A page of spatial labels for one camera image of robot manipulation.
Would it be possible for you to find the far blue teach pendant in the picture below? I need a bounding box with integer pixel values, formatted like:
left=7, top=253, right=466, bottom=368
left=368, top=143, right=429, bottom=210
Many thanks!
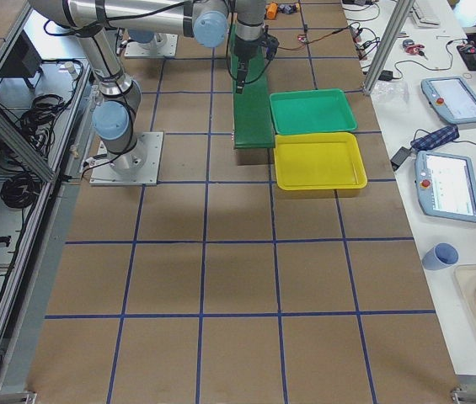
left=420, top=77, right=476, bottom=125

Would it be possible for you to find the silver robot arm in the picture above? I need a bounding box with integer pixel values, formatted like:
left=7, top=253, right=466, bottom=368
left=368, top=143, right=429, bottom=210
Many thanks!
left=30, top=1, right=228, bottom=175
left=108, top=1, right=265, bottom=93

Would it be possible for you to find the plain orange cylinder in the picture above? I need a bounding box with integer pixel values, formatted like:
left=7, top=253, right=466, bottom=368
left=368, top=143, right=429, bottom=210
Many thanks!
left=265, top=3, right=279, bottom=20

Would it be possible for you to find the red black wire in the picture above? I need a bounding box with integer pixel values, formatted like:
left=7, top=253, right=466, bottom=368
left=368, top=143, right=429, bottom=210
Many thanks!
left=277, top=24, right=363, bottom=51

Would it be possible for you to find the blue plaid pouch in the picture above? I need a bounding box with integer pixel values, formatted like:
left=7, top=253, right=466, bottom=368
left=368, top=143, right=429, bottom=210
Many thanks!
left=410, top=125, right=459, bottom=152

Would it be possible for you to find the green plastic tray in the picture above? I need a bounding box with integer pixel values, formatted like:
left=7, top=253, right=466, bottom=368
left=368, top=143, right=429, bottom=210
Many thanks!
left=270, top=88, right=357, bottom=136

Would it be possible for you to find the green conveyor belt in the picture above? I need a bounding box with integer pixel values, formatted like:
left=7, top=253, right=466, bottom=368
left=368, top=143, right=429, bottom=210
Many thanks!
left=227, top=26, right=275, bottom=149

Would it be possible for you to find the yellow plastic tray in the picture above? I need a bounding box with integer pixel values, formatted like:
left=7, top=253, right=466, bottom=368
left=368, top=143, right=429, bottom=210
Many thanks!
left=274, top=132, right=368, bottom=191

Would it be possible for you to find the blue plastic cup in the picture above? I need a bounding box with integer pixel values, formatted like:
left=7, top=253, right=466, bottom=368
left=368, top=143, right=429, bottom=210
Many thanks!
left=421, top=242, right=459, bottom=270

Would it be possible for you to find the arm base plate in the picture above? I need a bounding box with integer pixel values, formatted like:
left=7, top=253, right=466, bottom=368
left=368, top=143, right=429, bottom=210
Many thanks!
left=124, top=31, right=178, bottom=59
left=89, top=131, right=163, bottom=186

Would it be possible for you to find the black power adapter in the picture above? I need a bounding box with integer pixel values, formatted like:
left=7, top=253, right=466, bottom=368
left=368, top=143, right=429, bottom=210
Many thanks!
left=390, top=146, right=411, bottom=172

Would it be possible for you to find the blue teach pendant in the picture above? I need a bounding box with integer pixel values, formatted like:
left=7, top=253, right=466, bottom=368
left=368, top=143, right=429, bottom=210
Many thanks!
left=414, top=151, right=476, bottom=223
left=420, top=77, right=476, bottom=125

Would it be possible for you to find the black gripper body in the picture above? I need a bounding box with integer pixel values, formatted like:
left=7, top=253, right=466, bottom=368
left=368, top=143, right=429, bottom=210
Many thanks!
left=234, top=39, right=259, bottom=74

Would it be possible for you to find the small red-lit circuit board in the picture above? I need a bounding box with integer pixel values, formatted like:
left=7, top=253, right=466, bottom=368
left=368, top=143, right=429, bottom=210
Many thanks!
left=297, top=35, right=308, bottom=44

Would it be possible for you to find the aluminium frame post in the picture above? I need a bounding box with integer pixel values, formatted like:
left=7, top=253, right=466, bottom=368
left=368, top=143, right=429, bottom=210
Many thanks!
left=362, top=0, right=414, bottom=95

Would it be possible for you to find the near blue teach pendant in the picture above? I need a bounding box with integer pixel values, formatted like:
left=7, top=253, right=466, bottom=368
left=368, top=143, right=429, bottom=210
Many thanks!
left=414, top=151, right=476, bottom=223

